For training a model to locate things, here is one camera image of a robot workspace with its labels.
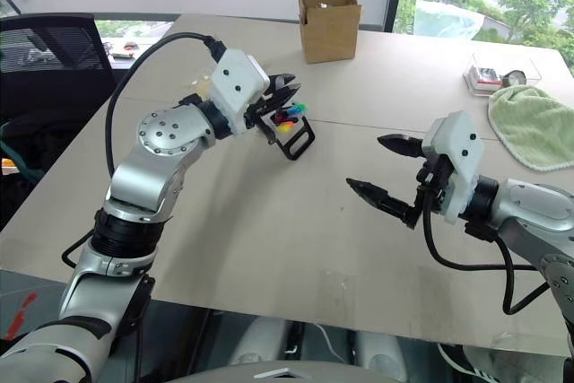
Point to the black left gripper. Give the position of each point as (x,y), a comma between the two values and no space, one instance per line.
(264,108)

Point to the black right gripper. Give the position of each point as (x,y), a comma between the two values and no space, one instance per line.
(434,181)

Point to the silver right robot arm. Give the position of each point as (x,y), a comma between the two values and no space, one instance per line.
(524,212)

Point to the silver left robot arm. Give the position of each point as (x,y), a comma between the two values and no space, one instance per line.
(161,132)

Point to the black mesh pen holder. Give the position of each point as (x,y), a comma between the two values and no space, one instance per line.
(293,141)

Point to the brown cardboard box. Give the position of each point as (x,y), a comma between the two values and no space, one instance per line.
(331,31)

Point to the small white item in box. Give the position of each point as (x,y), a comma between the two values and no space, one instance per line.
(323,5)

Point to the clear plastic box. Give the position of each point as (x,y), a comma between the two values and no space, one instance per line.
(489,75)

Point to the light green towel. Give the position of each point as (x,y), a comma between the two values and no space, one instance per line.
(533,127)

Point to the grey rounded robot leg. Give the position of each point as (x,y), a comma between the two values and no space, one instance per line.
(262,342)
(381,354)

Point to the white shoe with black stripes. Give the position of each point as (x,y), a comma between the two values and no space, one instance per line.
(464,365)

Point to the grey robot torso top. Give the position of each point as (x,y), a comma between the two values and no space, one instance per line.
(287,374)

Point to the black mesh office chair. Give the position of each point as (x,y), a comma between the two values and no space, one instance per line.
(49,64)

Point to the red tape strip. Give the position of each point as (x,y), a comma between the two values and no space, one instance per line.
(20,316)

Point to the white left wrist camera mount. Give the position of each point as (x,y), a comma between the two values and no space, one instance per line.
(233,82)

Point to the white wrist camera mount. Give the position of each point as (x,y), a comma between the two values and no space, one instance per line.
(462,154)
(233,82)

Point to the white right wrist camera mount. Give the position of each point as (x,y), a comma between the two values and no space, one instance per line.
(462,154)

